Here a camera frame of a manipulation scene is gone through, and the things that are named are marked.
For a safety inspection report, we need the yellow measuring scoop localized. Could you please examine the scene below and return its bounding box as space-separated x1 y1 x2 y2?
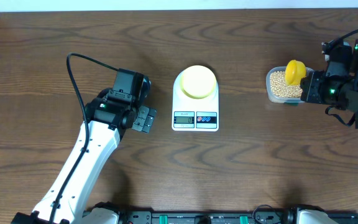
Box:
285 60 306 86

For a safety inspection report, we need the pale yellow plastic bowl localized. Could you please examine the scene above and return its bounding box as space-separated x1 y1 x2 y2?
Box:
179 65 218 99

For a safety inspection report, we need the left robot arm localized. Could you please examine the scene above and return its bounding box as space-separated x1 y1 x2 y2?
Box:
12 88 156 223

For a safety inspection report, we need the white digital kitchen scale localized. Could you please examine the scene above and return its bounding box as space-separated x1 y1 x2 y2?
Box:
172 73 219 132

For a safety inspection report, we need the pile of soybeans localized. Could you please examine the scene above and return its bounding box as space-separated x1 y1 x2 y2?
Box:
270 71 302 98

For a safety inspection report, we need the clear plastic container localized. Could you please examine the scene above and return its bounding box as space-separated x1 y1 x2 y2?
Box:
266 67 303 104

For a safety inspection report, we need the right black cable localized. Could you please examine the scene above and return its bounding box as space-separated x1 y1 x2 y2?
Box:
331 24 358 47

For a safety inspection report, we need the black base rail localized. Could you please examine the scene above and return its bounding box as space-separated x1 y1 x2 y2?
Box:
82 202 358 224

